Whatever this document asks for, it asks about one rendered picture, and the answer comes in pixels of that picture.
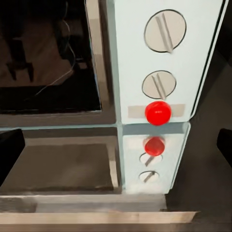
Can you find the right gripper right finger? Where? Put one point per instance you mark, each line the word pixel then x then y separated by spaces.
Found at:
pixel 224 143

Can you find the microwave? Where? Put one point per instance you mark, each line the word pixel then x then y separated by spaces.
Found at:
pixel 88 62

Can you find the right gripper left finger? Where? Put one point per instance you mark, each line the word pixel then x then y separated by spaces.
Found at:
pixel 12 144

